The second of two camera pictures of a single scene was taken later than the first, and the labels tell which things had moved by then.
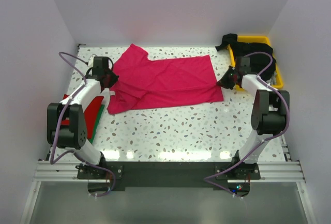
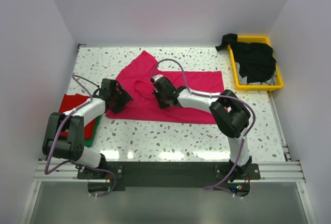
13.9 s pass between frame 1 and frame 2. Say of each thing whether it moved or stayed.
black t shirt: stayed
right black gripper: moved
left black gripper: moved
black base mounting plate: stayed
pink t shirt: moved
